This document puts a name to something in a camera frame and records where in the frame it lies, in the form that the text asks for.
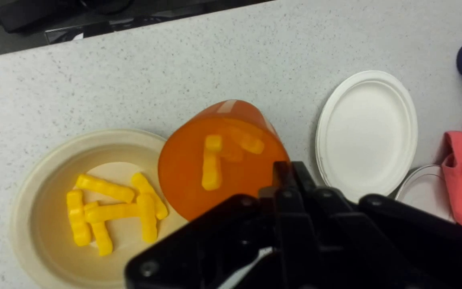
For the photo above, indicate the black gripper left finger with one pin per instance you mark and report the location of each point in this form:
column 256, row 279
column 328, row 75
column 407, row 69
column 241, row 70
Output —
column 216, row 240

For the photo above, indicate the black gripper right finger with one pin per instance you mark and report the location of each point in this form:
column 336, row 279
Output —
column 402, row 245

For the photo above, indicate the orange translucent plastic cup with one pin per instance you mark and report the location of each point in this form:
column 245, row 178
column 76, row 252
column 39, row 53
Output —
column 184, row 165

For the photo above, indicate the clear plastic plate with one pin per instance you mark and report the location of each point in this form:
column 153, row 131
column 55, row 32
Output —
column 424, row 192

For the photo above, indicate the white paper plate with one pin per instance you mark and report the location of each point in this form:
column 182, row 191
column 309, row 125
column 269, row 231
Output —
column 368, row 133

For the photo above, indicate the beige plate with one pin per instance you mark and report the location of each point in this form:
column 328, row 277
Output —
column 44, row 224

